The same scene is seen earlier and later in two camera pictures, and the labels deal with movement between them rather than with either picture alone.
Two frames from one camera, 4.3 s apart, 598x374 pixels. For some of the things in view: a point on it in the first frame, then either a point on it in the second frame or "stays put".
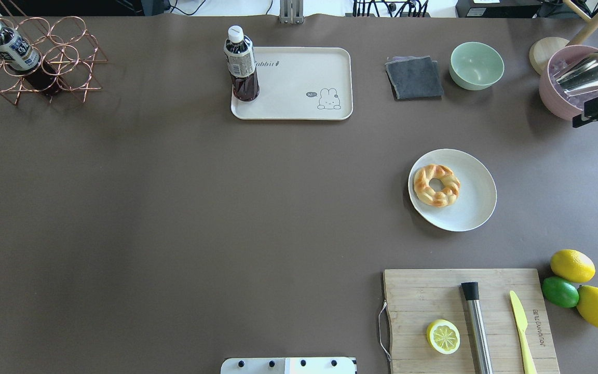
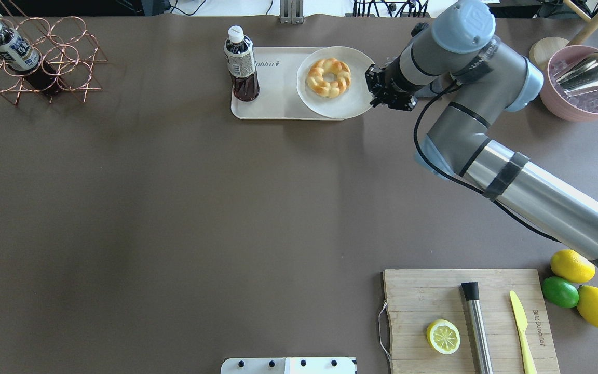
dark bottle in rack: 21,55 stays put
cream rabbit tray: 298,83 stays put
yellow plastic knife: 522,322 stays put
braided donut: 437,199 → 315,82
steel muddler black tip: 479,345 stays put
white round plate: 452,190 → 331,82
